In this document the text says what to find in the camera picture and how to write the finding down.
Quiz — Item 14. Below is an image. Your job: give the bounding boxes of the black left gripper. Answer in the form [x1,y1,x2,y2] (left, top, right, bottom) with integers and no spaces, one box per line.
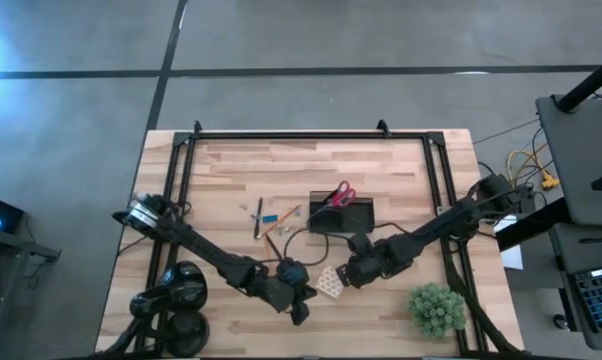
[257,271,319,327]

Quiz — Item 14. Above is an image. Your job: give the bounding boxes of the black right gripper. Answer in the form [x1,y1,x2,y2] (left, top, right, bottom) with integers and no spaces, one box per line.
[334,243,398,291]

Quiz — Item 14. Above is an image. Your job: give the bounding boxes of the yellow sticky note pad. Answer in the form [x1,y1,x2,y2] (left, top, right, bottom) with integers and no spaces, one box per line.
[314,264,346,301]

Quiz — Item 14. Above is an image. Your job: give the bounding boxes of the black mesh desk organizer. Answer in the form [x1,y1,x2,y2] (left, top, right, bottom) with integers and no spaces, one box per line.
[307,189,376,235]

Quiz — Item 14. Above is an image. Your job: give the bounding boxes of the red-handled scissors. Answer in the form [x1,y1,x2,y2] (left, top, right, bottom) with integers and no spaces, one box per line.
[320,180,358,209]

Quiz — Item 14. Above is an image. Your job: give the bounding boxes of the thin black pen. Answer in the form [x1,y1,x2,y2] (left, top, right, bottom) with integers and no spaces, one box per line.
[253,196,264,241]

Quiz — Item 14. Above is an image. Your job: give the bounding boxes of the green artificial plant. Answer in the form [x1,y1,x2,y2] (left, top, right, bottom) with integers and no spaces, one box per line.
[407,281,468,341]

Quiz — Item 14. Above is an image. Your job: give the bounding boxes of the black desk lamp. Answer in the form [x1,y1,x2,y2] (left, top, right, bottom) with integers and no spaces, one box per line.
[128,260,211,358]

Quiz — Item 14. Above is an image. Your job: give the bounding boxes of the white paper sheet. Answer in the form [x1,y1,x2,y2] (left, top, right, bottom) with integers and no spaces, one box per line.
[492,214,525,272]

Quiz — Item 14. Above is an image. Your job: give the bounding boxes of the laptop keyboard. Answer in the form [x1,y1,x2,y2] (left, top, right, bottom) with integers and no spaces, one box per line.
[572,264,602,334]

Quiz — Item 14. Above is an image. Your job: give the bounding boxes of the grey equipment cart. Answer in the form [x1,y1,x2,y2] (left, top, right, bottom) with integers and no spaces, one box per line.
[534,93,602,351]

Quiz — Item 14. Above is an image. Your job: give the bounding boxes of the black metal stand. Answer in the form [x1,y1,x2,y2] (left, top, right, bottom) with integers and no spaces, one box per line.
[0,223,62,351]

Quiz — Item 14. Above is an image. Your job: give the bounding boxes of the black pole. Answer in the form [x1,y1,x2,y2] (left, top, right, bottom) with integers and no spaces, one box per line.
[554,49,602,114]

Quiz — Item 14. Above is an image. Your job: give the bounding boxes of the black box with blue light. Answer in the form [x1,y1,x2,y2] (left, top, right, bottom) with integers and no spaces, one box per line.
[0,191,26,234]

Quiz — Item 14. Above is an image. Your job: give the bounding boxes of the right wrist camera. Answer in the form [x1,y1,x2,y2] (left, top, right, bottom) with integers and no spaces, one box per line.
[348,231,376,256]

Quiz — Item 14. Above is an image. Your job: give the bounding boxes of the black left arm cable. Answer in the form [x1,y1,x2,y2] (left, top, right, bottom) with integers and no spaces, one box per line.
[282,227,332,267]

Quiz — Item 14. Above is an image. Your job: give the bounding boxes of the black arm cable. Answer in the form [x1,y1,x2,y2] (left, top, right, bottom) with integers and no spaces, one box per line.
[370,221,422,239]
[282,227,332,267]

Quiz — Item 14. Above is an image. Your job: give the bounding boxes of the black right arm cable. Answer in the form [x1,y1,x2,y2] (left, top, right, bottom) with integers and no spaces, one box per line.
[370,221,422,239]

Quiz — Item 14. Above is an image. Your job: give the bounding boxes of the black aluminium table frame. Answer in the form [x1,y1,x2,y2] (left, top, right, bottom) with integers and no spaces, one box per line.
[133,130,490,359]

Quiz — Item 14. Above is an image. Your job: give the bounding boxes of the yellow cable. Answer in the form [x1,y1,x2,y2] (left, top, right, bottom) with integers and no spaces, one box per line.
[504,143,562,192]

